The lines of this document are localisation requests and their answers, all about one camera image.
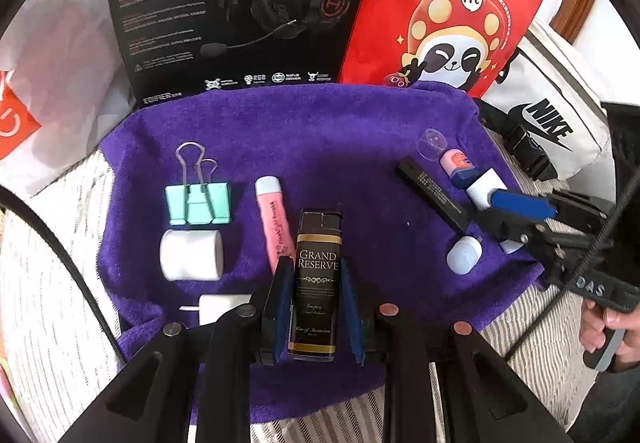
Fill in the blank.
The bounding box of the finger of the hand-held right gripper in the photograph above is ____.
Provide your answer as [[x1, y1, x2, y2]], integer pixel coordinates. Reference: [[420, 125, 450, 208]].
[[489, 188, 618, 225], [474, 209, 564, 272]]

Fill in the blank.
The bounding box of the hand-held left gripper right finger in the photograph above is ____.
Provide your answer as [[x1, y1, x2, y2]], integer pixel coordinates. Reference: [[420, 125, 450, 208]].
[[340, 265, 573, 443]]

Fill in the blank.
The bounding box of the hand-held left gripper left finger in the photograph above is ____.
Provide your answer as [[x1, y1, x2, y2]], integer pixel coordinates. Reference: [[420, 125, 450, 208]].
[[60, 255, 297, 443]]

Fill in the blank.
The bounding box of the blue and white bottle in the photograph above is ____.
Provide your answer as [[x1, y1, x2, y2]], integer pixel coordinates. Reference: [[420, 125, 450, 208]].
[[465, 168, 526, 255]]

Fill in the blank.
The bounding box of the black and gold box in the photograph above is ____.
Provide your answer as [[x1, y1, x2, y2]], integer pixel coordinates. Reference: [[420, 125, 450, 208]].
[[287, 209, 345, 363]]

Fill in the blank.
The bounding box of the small pale grey plug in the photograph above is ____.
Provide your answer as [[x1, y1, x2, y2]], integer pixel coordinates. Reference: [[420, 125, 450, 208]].
[[446, 235, 483, 276]]

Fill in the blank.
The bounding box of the white charger plug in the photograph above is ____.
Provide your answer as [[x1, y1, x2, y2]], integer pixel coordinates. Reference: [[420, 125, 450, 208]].
[[179, 293, 253, 326]]

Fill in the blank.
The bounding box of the pink highlighter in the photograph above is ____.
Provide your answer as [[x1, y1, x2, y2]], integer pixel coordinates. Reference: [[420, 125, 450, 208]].
[[254, 176, 295, 276]]

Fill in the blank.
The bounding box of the white tape roll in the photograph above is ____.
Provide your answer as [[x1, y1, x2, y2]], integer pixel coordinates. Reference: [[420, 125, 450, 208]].
[[160, 229, 223, 281]]

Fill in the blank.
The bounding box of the clear plastic cap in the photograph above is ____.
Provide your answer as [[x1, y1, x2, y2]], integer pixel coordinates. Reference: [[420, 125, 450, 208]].
[[416, 129, 447, 161]]

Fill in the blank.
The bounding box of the green binder clip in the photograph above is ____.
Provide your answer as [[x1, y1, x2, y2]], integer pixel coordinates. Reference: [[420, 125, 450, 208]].
[[165, 142, 232, 225]]

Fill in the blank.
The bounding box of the person's right hand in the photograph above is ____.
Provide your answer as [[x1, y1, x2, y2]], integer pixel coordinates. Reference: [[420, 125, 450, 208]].
[[579, 304, 640, 375]]

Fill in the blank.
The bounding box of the striped bed sheet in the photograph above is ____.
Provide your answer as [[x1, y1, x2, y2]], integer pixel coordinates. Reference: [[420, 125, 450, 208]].
[[0, 123, 626, 443]]

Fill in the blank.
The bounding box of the dark cloth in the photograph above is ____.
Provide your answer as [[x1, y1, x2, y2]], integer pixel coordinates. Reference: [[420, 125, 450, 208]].
[[600, 100, 640, 165]]

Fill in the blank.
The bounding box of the white waist bag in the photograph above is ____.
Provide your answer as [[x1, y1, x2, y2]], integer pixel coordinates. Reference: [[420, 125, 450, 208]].
[[472, 18, 613, 181]]

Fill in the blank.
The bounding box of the purple towel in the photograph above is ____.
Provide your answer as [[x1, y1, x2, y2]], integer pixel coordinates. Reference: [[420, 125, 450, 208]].
[[100, 80, 546, 424]]

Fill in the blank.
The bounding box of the white plastic shopping bag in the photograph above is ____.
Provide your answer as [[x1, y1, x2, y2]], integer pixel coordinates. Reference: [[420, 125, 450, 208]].
[[0, 0, 138, 196]]

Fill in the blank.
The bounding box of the black cable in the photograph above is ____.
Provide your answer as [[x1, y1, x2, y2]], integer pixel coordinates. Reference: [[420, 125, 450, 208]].
[[502, 163, 640, 364], [0, 183, 128, 366]]

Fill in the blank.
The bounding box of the wooden door frame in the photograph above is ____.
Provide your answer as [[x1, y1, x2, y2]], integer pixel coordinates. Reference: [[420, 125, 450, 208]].
[[552, 0, 601, 44]]

